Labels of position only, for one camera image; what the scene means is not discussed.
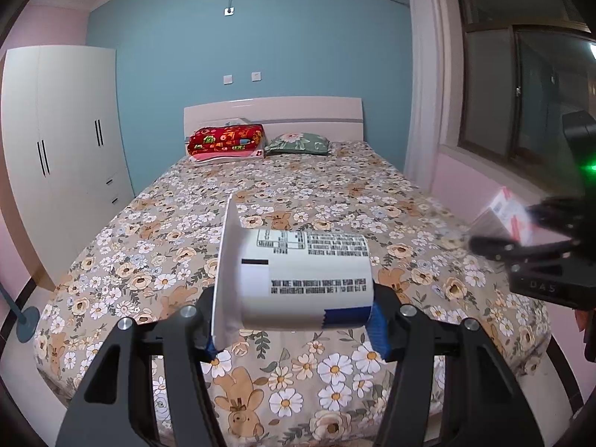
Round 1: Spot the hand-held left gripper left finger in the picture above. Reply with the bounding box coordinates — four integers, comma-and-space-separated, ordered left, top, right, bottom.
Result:
56, 289, 234, 447

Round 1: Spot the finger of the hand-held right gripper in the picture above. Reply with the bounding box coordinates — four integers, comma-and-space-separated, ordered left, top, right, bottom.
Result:
468, 235, 583, 266
526, 196, 587, 234

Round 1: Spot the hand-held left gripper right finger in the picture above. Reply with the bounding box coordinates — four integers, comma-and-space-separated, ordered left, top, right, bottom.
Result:
370, 284, 543, 447

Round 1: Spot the red and white carton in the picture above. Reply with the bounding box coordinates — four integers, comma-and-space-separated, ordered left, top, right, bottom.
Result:
469, 186, 536, 247

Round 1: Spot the white printed cup with lid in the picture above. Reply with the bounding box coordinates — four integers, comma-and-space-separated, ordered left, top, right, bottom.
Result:
211, 193, 375, 352

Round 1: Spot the dark framed window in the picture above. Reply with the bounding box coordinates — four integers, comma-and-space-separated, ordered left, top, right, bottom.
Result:
455, 0, 596, 183

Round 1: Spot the floral bed sheet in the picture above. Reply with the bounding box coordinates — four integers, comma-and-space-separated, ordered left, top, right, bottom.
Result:
32, 140, 552, 447

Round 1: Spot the teal round stand base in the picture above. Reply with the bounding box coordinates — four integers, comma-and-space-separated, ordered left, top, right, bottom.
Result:
0, 279, 41, 343

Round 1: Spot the red patterned folded blanket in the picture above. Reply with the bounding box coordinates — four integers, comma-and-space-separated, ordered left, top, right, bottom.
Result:
187, 124, 266, 163

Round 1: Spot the green floral pillow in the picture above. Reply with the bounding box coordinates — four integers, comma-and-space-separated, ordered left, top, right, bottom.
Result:
264, 132, 332, 157

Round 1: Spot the white wardrobe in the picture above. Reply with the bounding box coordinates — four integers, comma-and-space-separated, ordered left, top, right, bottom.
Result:
0, 45, 137, 292

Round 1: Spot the white bed headboard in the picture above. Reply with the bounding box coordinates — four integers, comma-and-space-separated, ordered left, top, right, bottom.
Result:
183, 97, 364, 144

